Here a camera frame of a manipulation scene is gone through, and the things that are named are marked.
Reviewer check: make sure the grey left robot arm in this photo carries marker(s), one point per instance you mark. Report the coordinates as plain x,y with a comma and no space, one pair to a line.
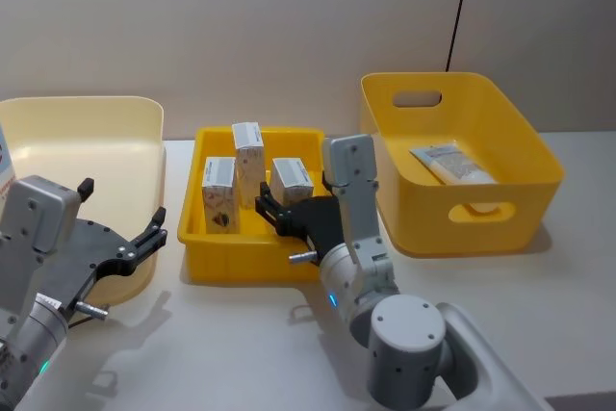
29,218

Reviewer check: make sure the white carton with dark print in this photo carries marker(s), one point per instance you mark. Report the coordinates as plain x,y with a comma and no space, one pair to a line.
219,199

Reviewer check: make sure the shallow yellow plastic tray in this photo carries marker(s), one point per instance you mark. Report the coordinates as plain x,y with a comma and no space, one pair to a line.
231,252

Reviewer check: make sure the white box with red print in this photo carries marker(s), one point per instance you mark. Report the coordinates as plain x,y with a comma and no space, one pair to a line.
5,161

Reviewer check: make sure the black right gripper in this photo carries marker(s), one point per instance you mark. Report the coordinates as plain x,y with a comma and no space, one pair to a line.
313,223

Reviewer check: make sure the white cosmetic tube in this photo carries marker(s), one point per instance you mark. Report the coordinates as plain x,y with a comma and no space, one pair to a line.
454,163

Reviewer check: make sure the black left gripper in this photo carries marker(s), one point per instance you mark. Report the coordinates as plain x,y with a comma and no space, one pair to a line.
91,242

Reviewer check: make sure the cream plastic bin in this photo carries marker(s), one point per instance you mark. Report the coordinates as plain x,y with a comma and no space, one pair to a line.
86,141

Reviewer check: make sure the short white carton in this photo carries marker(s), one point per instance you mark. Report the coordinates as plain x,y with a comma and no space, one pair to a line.
291,180

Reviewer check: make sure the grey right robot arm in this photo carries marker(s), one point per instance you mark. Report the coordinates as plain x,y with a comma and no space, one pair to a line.
409,334

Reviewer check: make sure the tall white carton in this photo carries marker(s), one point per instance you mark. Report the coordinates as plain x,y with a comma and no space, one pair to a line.
250,165

